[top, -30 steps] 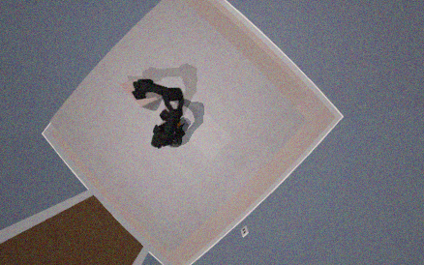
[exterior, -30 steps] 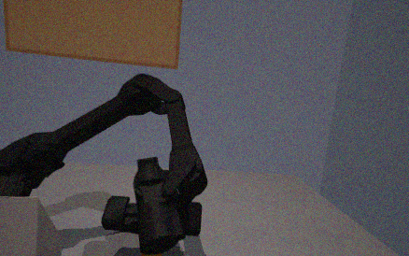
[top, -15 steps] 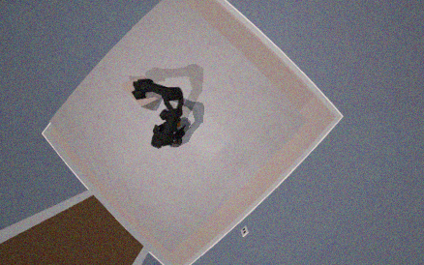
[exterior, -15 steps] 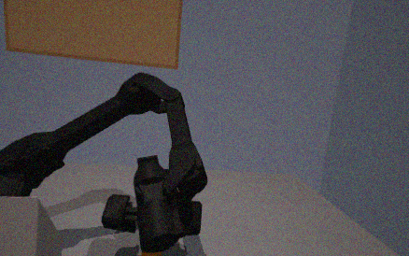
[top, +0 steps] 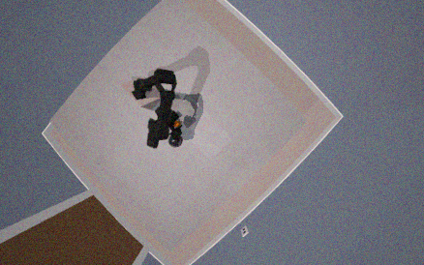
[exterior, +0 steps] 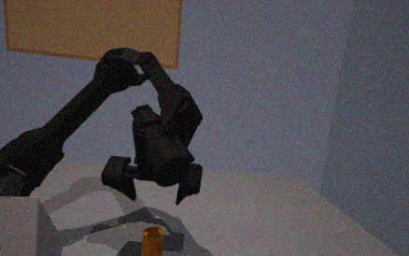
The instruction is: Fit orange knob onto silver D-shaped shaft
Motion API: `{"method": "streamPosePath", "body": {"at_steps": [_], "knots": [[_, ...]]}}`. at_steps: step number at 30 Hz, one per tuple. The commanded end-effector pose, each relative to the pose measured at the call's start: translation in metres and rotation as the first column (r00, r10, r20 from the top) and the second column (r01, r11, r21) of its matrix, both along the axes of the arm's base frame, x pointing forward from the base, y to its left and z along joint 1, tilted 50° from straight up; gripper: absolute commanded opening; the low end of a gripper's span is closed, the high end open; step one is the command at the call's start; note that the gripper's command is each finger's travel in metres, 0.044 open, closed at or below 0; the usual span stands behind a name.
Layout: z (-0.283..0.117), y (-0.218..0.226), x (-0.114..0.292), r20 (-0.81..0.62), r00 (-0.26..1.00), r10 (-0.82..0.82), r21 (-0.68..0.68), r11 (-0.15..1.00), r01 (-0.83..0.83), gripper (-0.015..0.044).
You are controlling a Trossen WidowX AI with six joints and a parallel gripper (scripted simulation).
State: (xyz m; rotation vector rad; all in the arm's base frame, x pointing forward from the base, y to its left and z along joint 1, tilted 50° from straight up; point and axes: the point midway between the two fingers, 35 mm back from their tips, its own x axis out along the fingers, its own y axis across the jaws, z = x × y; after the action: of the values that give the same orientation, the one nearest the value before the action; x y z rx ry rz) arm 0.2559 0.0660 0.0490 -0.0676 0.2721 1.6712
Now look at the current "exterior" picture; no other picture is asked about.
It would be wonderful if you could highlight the orange knob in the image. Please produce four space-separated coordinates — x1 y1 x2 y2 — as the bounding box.
142 226 164 256

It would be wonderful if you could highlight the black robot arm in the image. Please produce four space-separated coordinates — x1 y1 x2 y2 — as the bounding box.
0 48 203 197

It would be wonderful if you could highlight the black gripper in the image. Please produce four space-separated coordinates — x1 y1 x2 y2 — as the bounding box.
102 151 203 206

